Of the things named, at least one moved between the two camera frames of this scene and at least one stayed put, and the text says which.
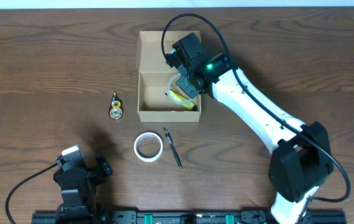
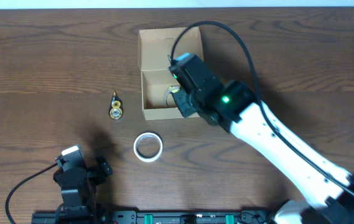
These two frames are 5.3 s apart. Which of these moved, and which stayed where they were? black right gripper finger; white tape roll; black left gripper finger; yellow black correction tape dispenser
Moved: black right gripper finger
Stayed: yellow black correction tape dispenser; white tape roll; black left gripper finger
